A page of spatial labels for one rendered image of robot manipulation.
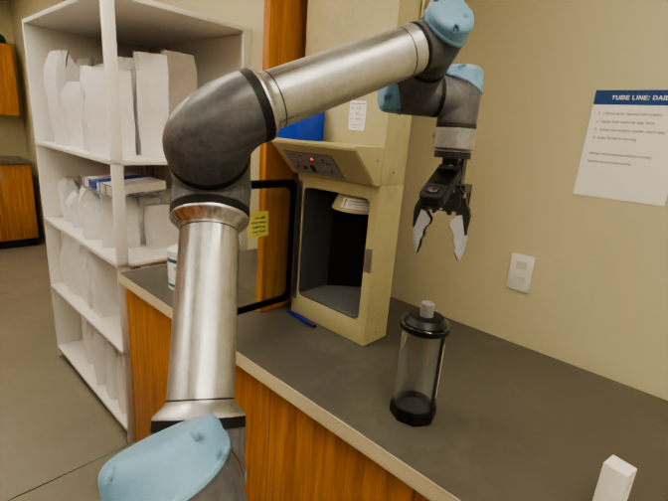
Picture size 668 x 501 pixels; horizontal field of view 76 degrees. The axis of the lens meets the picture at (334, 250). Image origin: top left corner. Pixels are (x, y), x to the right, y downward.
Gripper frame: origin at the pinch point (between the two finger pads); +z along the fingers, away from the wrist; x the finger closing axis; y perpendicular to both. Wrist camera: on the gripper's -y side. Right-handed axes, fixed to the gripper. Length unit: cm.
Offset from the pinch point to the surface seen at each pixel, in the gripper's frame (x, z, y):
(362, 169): 25.4, -14.1, 14.5
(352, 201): 33.7, -4.1, 26.5
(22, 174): 508, 37, 154
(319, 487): 19, 63, -6
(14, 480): 163, 129, -15
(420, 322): 0.4, 14.3, -3.0
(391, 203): 21.8, -5.1, 26.9
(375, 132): 26.1, -23.4, 21.5
